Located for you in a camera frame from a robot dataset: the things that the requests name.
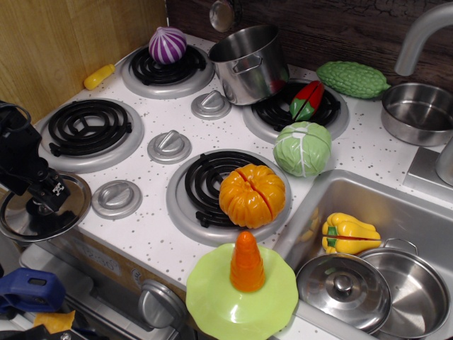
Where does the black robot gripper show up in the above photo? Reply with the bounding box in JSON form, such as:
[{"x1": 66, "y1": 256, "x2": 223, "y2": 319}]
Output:
[{"x1": 1, "y1": 101, "x2": 71, "y2": 212}]

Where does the steel lid with knob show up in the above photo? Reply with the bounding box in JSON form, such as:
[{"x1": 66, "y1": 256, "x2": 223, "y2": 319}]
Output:
[{"x1": 1, "y1": 172, "x2": 91, "y2": 245}]

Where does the grey stove knob bottom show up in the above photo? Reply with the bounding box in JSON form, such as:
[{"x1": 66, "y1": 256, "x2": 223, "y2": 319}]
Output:
[{"x1": 91, "y1": 180, "x2": 142, "y2": 220}]

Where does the grey stove knob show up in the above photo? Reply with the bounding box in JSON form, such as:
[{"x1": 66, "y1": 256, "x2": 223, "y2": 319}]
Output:
[
  {"x1": 91, "y1": 180, "x2": 142, "y2": 220},
  {"x1": 147, "y1": 130, "x2": 192, "y2": 164},
  {"x1": 191, "y1": 90, "x2": 231, "y2": 120}
]

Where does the front left stove burner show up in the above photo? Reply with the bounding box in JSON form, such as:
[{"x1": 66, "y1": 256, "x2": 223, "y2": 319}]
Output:
[{"x1": 36, "y1": 98, "x2": 144, "y2": 174}]

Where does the stove burner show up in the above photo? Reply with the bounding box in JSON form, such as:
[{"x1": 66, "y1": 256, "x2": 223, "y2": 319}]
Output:
[
  {"x1": 243, "y1": 79, "x2": 350, "y2": 144},
  {"x1": 166, "y1": 149, "x2": 291, "y2": 247},
  {"x1": 121, "y1": 45, "x2": 214, "y2": 100},
  {"x1": 36, "y1": 98, "x2": 144, "y2": 174}
]

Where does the grey stove knob middle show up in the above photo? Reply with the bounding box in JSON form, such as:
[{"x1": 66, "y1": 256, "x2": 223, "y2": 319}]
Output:
[{"x1": 147, "y1": 130, "x2": 192, "y2": 164}]

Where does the front right stove burner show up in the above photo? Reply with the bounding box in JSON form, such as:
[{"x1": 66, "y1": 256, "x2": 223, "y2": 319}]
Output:
[{"x1": 166, "y1": 149, "x2": 291, "y2": 247}]

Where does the grey stove knob top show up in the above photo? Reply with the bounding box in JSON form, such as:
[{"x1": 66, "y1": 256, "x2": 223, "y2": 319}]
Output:
[{"x1": 191, "y1": 90, "x2": 231, "y2": 120}]

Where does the back left stove burner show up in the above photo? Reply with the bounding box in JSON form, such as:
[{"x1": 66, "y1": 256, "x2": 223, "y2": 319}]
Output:
[{"x1": 121, "y1": 45, "x2": 214, "y2": 100}]

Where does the back right stove burner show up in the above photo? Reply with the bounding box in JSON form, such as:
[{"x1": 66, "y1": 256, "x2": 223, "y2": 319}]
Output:
[{"x1": 243, "y1": 79, "x2": 350, "y2": 144}]

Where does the steel lid in sink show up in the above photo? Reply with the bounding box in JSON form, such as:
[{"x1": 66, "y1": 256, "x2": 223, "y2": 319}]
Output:
[{"x1": 297, "y1": 254, "x2": 391, "y2": 334}]

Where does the blue clamp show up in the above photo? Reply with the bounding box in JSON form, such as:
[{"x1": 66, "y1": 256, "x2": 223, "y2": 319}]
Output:
[{"x1": 1, "y1": 268, "x2": 66, "y2": 313}]

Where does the yellow cloth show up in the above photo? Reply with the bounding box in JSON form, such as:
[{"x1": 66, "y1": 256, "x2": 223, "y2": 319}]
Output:
[{"x1": 33, "y1": 310, "x2": 76, "y2": 334}]

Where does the grey oven front knob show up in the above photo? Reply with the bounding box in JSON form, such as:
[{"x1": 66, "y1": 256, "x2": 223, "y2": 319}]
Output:
[{"x1": 138, "y1": 279, "x2": 188, "y2": 329}]

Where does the purple striped toy onion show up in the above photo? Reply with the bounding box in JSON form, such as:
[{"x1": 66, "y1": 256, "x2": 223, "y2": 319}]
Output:
[{"x1": 149, "y1": 27, "x2": 187, "y2": 65}]

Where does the orange toy pumpkin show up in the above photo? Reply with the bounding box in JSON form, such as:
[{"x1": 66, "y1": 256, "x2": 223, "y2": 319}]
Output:
[{"x1": 219, "y1": 164, "x2": 286, "y2": 229}]

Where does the light green plastic plate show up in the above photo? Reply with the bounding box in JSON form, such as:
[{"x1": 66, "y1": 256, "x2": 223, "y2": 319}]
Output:
[{"x1": 185, "y1": 243, "x2": 299, "y2": 339}]

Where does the orange toy carrot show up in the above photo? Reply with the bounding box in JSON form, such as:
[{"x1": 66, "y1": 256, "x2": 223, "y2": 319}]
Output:
[{"x1": 229, "y1": 232, "x2": 265, "y2": 293}]

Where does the tall steel pot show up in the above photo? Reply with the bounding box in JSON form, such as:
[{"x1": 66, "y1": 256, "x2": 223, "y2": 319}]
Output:
[{"x1": 208, "y1": 25, "x2": 289, "y2": 106}]

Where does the hanging steel ladle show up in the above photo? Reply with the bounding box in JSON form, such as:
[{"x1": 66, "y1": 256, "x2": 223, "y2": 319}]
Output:
[{"x1": 210, "y1": 0, "x2": 235, "y2": 33}]

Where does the green toy cabbage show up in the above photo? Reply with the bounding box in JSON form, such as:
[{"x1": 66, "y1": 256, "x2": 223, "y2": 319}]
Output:
[{"x1": 273, "y1": 121, "x2": 332, "y2": 178}]

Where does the red toy chili pepper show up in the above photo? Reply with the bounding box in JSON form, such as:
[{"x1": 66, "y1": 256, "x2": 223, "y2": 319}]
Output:
[{"x1": 289, "y1": 81, "x2": 325, "y2": 122}]

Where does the yellow toy bell pepper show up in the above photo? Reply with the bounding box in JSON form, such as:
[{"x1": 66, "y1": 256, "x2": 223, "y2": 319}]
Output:
[{"x1": 321, "y1": 212, "x2": 382, "y2": 255}]

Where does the green toy bitter gourd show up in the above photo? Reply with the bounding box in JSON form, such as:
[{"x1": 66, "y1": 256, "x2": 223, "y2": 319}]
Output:
[{"x1": 316, "y1": 61, "x2": 391, "y2": 99}]

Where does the steel sink basin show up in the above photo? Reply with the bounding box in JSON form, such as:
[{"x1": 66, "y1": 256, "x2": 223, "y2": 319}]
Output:
[{"x1": 274, "y1": 169, "x2": 453, "y2": 340}]

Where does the small steel pot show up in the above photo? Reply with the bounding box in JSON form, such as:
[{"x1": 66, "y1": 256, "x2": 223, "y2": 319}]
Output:
[{"x1": 381, "y1": 83, "x2": 452, "y2": 147}]

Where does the steel pan in sink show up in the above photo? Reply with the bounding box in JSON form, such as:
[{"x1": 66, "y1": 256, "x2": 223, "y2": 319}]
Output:
[{"x1": 359, "y1": 238, "x2": 451, "y2": 339}]

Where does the silver faucet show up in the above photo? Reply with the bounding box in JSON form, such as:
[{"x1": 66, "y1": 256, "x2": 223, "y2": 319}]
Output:
[{"x1": 394, "y1": 2, "x2": 452, "y2": 186}]

